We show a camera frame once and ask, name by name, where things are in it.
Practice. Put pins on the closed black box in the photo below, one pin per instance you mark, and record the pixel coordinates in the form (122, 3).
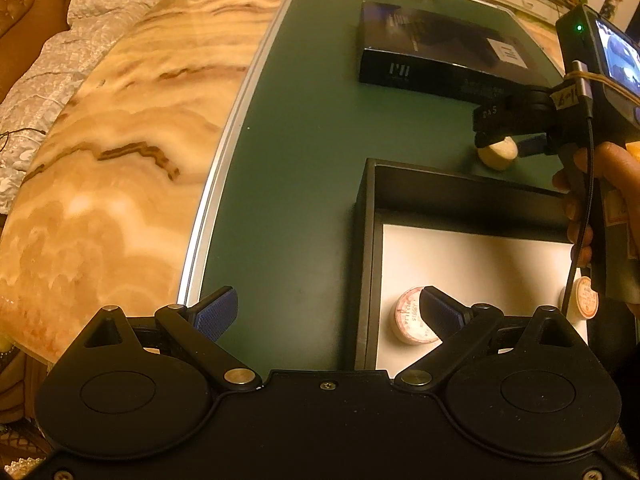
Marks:
(430, 45)

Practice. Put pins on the cream round cake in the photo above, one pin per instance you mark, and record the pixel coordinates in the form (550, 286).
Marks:
(497, 154)

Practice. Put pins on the person's right hand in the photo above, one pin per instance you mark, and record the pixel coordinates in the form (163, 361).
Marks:
(575, 210)

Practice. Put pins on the black box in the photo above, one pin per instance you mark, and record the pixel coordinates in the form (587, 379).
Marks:
(430, 45)
(450, 255)

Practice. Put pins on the brown leather sofa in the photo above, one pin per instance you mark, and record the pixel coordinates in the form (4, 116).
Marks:
(30, 5)

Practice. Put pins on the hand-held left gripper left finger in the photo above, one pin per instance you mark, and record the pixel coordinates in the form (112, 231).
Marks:
(218, 311)

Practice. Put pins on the round tin with pink label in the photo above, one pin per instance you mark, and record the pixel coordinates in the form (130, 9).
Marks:
(582, 299)
(409, 316)

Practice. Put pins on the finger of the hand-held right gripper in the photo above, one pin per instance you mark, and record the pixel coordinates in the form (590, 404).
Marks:
(505, 115)
(531, 146)

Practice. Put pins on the white lace sofa cover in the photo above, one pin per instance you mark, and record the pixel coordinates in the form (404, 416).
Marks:
(60, 70)

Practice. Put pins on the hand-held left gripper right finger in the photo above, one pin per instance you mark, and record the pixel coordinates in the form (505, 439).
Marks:
(441, 312)

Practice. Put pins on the marble and green desktop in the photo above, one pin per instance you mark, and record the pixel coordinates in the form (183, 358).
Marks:
(300, 160)

